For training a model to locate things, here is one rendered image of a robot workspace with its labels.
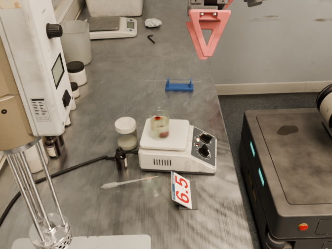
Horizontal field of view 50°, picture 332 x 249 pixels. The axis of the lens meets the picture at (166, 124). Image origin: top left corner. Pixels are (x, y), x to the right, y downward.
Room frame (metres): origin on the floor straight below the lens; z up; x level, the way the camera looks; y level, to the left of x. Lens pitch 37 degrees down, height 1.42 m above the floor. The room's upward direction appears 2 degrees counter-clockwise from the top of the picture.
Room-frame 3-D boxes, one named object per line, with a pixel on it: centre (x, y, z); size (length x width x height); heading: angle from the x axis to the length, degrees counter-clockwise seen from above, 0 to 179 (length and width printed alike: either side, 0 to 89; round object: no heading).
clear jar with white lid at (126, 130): (0.78, 0.11, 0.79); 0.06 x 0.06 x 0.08
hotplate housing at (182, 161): (0.72, -0.02, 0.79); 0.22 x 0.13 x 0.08; 82
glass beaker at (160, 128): (0.71, 0.01, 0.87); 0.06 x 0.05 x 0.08; 69
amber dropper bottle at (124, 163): (0.69, 0.12, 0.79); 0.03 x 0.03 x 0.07
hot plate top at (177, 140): (0.72, 0.00, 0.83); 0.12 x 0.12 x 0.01; 82
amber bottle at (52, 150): (0.75, 0.32, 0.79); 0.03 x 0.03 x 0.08
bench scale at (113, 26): (1.63, 0.25, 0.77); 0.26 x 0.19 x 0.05; 92
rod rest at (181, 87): (1.08, -0.05, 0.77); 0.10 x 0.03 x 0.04; 85
